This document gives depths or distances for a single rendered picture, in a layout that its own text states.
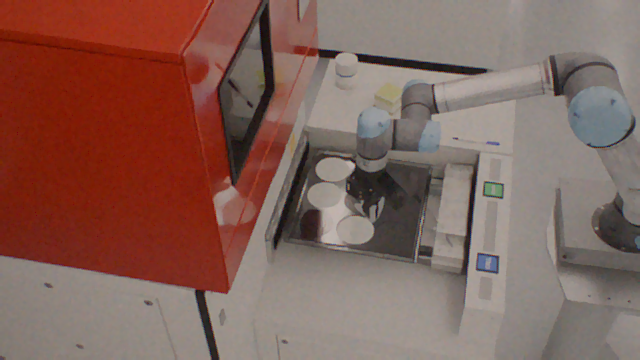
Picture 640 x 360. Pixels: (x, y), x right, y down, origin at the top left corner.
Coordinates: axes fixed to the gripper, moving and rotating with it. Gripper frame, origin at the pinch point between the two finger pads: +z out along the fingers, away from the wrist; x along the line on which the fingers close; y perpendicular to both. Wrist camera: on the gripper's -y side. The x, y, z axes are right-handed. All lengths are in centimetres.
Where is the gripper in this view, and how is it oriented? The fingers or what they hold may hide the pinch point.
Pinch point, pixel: (374, 219)
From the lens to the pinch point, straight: 186.1
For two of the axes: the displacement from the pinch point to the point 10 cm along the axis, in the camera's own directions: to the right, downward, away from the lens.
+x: -6.6, 5.5, -5.1
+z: 0.1, 6.9, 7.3
